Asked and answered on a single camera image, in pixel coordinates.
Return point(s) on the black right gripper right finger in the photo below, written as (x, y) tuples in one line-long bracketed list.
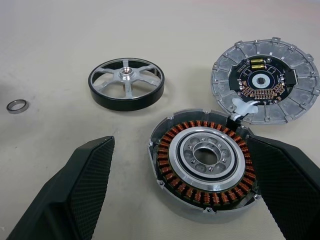
[(287, 185)]

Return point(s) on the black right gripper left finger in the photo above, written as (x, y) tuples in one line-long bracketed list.
[(65, 190)]

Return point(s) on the silver cover plate circuit board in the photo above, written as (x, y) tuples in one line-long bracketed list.
[(287, 102)]

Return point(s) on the motor stator housing copper coils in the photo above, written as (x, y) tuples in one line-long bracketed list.
[(207, 182)]

